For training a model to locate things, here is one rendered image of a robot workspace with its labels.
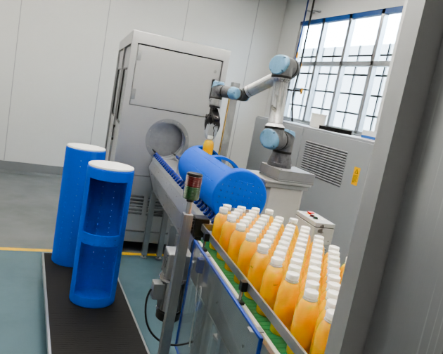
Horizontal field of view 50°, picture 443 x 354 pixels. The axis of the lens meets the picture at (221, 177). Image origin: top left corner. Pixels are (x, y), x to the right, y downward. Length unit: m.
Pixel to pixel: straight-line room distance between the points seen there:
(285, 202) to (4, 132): 5.20
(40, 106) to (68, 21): 1.26
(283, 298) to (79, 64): 6.18
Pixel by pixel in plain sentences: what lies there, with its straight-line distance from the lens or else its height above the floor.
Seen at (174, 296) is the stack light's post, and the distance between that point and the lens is 1.92.
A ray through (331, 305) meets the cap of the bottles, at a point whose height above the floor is 1.08.
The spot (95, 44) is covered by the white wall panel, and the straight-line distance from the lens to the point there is 7.31.
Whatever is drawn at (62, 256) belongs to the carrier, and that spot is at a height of 0.23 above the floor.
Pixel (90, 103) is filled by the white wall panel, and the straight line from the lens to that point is 7.31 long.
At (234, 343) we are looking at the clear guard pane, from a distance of 1.52.
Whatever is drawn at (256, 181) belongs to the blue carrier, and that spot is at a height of 1.19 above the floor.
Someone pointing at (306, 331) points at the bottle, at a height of 0.99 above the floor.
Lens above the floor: 1.55
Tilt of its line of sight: 9 degrees down
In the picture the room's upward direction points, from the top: 11 degrees clockwise
